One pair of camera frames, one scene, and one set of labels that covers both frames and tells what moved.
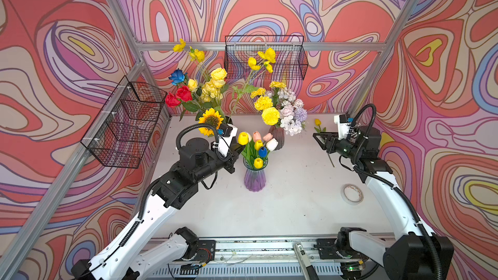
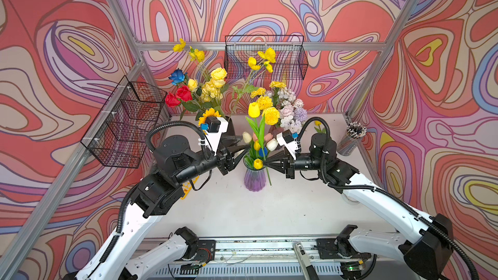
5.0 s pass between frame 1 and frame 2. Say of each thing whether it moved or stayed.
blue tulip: stayed
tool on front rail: stayed
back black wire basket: stayed
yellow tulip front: stayed
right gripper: moved
